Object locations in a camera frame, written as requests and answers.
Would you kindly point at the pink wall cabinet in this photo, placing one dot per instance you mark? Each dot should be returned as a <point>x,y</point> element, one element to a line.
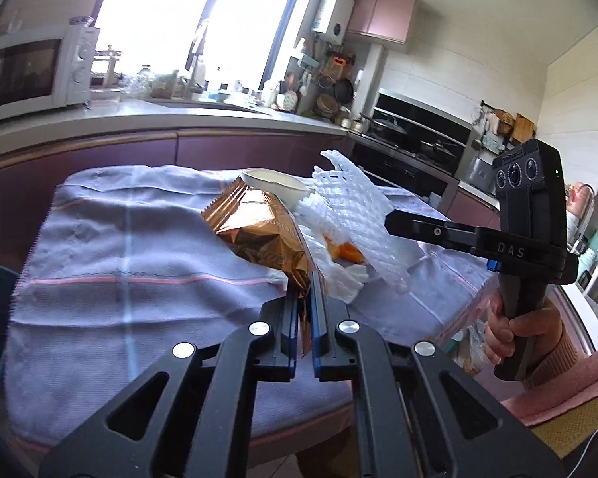
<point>383,20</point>

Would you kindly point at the gold snack bag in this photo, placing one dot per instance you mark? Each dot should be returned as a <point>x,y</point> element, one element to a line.
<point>257,227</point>

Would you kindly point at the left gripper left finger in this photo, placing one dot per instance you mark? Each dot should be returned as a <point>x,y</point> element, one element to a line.
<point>190,413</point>

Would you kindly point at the white wall water heater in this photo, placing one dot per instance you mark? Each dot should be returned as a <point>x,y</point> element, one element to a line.
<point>332,19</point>

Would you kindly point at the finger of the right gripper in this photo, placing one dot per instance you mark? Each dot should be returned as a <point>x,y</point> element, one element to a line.
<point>438,232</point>

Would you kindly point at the white paper cup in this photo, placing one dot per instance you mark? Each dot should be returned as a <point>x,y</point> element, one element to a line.
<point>288,189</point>

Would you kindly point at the black built-in stove oven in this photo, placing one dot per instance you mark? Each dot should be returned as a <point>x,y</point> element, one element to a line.
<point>414,146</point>

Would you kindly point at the steel kitchen faucet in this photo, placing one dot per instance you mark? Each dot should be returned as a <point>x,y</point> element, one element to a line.
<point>196,50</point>

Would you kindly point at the white microwave oven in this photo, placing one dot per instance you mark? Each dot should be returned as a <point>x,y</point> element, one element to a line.
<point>45,68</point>

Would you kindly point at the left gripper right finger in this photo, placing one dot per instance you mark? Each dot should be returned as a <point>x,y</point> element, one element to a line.
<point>417,413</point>

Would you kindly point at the purple checked tablecloth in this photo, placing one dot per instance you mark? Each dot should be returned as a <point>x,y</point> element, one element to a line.
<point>124,267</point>

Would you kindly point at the steel kettle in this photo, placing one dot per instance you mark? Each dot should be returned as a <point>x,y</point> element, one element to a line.
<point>357,123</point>

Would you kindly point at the maroon base cabinets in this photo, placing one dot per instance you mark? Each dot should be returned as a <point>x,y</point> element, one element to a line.
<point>29,177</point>

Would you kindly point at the white kitchen countertop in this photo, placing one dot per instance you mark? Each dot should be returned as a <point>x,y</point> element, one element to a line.
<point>107,117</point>

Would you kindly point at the black hanging frying pan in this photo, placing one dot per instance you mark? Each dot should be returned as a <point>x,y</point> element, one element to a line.
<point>343,91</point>

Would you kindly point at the white foam fruit net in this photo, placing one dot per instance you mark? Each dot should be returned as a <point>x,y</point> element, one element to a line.
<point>345,206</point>

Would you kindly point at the orange peel piece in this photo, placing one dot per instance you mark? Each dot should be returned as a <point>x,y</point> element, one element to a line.
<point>346,251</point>

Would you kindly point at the person's right hand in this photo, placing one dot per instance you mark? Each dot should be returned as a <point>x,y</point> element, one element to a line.
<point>544,325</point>

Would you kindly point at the pink sleeve right forearm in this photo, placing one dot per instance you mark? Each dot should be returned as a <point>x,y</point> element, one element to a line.
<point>563,382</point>

